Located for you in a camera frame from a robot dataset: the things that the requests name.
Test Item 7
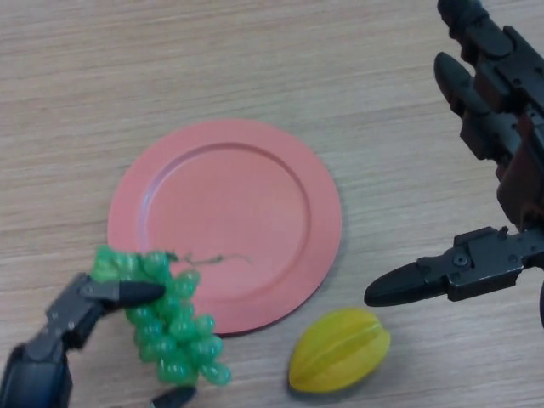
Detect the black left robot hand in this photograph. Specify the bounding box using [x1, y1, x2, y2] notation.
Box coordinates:
[0, 273, 197, 408]

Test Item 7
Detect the yellow starfruit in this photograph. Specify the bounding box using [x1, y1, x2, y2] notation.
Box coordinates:
[287, 308, 391, 394]

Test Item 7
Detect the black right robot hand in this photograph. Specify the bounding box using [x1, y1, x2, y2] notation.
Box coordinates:
[364, 0, 544, 309]

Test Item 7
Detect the pink round plate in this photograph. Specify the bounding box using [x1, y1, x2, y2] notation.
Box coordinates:
[106, 118, 343, 337]

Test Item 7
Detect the green plastic grape bunch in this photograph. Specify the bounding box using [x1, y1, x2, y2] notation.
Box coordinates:
[91, 245, 256, 388]

